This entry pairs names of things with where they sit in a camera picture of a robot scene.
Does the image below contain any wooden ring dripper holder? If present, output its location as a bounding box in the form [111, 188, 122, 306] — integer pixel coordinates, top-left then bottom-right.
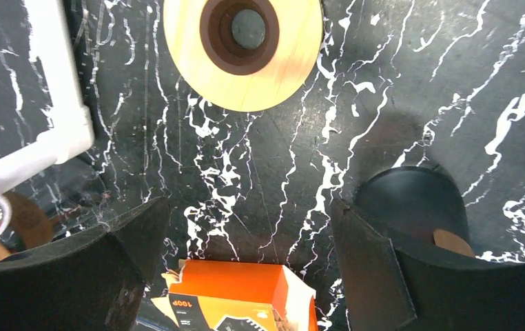
[0, 192, 56, 261]

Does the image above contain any white PVC pipe stand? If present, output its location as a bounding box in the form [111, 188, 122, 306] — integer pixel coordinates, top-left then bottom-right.
[0, 1, 99, 238]

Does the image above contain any orange coffee filter package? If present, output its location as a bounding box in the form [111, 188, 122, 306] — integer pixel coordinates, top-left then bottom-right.
[152, 259, 318, 331]

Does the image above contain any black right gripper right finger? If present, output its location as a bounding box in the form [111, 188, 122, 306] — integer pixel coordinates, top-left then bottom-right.
[330, 200, 525, 330]

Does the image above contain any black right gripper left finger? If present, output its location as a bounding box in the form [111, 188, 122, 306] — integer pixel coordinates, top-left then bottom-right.
[0, 197, 170, 330]

